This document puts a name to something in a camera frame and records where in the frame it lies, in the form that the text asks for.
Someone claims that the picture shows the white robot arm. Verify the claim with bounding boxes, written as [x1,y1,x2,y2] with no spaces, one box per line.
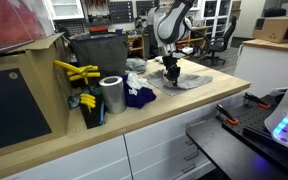
[153,0,194,86]

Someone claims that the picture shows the wooden shelf unit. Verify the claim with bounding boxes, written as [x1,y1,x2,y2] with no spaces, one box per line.
[128,26,207,59]

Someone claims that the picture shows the red toolbox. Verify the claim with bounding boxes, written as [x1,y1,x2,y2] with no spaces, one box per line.
[89,26,108,34]

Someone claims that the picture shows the grey crumpled garment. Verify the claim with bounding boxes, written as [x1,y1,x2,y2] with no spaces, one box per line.
[126,58,147,74]

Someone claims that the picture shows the silver metal cylinder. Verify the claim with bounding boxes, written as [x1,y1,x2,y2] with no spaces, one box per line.
[99,76,126,114]

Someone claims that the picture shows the clear plastic bin red contents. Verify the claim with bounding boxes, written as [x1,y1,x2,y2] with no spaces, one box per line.
[0,0,54,54]

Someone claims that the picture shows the purple cloth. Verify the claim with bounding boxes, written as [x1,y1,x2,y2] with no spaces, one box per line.
[122,75,156,109]

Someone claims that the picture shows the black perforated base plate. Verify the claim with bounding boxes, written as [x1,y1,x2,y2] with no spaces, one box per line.
[222,95,288,168]

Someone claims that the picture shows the grey towel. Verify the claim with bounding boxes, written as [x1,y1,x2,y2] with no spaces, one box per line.
[144,70,213,96]

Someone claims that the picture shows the white red sneaker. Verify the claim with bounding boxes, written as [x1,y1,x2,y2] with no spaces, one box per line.
[154,56,163,63]

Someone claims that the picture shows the cardboard box on counter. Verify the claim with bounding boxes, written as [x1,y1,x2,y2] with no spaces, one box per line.
[252,16,288,43]

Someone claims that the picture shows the yellow handled clamp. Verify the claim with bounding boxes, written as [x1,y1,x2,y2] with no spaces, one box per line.
[54,60,101,85]

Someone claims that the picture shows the white crumpled cloth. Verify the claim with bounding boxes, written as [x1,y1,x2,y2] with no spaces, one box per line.
[127,72,149,89]

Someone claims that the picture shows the orange black clamp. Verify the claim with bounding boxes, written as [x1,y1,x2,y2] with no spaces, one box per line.
[216,104,238,125]
[244,92,271,109]

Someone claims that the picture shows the white drawer cabinet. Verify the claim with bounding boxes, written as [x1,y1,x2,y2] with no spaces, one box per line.
[3,96,238,180]

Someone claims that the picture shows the black tool holder yellow handles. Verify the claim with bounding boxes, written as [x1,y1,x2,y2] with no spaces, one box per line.
[79,86,106,129]

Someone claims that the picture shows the dark grey fabric bin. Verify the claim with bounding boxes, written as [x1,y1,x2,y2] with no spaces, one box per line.
[70,32,129,76]

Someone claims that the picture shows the black office chair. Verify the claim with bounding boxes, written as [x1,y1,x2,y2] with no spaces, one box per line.
[201,16,237,65]

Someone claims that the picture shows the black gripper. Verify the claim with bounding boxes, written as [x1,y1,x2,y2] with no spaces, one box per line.
[163,56,180,87]

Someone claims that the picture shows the large cardboard box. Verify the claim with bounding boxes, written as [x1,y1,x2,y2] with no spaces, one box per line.
[0,34,71,156]

